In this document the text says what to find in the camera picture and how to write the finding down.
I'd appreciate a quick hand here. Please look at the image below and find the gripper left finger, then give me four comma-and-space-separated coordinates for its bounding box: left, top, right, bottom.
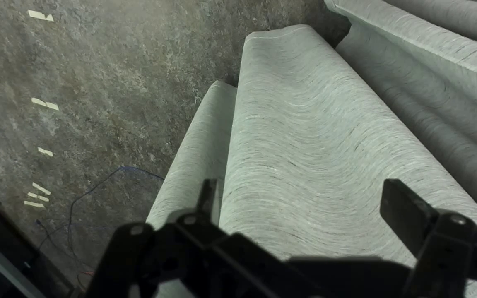
84, 178, 293, 298

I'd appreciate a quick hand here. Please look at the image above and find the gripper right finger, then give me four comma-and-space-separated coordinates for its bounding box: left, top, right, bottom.
380, 178, 477, 298

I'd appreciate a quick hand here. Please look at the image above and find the grey woven curtain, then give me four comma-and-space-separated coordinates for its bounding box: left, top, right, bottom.
145, 0, 477, 298

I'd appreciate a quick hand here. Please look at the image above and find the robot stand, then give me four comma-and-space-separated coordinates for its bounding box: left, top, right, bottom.
0, 196, 78, 298

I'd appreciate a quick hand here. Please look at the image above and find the blue cable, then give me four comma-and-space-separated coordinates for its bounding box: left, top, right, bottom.
67, 166, 165, 254

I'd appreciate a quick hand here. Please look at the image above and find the black cable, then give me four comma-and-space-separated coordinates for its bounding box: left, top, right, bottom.
35, 219, 94, 290

